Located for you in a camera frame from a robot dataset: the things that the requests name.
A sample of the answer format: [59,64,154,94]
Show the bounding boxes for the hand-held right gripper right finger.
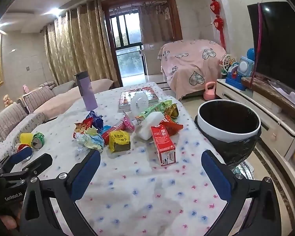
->
[201,149,282,236]

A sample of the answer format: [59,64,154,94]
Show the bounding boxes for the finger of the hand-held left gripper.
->
[0,153,53,185]
[0,147,33,175]

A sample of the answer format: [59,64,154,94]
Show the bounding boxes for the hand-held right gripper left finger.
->
[20,149,102,236]

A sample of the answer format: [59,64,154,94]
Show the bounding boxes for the white bin with black bag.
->
[194,100,261,169]

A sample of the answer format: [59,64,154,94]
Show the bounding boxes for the blue wrapper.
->
[86,111,104,131]

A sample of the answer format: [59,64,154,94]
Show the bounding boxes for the green drink carton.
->
[136,103,168,121]

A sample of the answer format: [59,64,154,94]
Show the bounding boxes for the person's left hand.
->
[0,215,19,234]

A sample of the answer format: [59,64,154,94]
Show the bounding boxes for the yellow cup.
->
[20,133,34,145]

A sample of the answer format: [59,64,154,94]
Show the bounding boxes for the green drink can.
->
[31,132,45,150]

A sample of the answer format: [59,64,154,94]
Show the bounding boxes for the pale green crumpled wrapper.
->
[76,127,106,153]

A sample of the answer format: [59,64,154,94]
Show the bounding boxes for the striped pink cushion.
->
[23,86,56,113]
[0,103,29,138]

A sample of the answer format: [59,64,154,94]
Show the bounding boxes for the orange cartoon wrapper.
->
[74,118,95,139]

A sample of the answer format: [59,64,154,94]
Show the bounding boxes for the yellow snack packet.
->
[108,130,131,153]

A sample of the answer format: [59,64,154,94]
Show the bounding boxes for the pink stick packet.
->
[102,112,136,145]

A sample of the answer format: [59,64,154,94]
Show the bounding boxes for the pink sofa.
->
[0,79,115,158]

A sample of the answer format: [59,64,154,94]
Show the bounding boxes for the red drink carton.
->
[150,124,176,166]

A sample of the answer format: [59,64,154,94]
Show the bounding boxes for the red snack wrapper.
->
[160,115,184,137]

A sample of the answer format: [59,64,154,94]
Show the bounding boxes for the gold foil packet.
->
[165,104,179,118]

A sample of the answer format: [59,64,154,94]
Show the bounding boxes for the purple thermos bottle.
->
[74,71,98,111]

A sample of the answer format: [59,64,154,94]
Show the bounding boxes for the white foam block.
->
[135,112,165,140]

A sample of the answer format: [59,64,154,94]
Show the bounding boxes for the white television cabinet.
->
[216,77,295,175]

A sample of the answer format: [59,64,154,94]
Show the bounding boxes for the pink kettlebell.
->
[203,82,217,101]

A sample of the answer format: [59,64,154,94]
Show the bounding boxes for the white ribbed round disc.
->
[130,92,149,116]

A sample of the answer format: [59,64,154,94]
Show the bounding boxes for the blue toy machine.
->
[225,56,255,91]

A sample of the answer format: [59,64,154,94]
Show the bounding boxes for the thick colourful cover book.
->
[118,87,162,112]

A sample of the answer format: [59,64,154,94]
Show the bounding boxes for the toy ferris wheel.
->
[220,53,236,77]

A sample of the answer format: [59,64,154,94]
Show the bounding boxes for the pink heart print blanket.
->
[158,39,227,100]

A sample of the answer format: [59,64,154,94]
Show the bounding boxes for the beige patterned curtains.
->
[44,0,120,89]

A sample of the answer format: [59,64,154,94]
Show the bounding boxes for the glass balcony door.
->
[108,11,148,79]

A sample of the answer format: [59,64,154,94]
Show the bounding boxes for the black flat television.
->
[247,1,295,92]

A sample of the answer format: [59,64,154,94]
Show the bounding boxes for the red hanging decoration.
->
[203,0,225,50]

